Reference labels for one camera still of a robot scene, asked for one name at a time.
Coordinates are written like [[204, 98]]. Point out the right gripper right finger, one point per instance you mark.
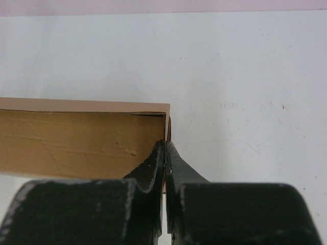
[[203, 212]]

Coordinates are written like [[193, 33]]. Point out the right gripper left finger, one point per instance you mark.
[[100, 211]]

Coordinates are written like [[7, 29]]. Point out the cardboard box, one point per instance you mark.
[[76, 139]]

